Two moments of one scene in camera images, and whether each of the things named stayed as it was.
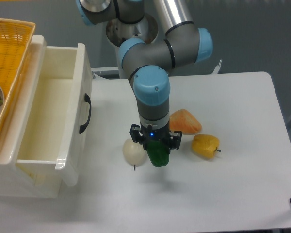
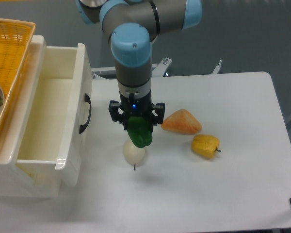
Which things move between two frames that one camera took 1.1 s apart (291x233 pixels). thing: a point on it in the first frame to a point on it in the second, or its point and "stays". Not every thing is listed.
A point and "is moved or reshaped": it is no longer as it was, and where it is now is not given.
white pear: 134,152 stays
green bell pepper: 158,153 is moved or reshaped
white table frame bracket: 217,68 stays
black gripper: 142,135 to 131,107
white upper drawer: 58,130 stays
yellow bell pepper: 205,145 stays
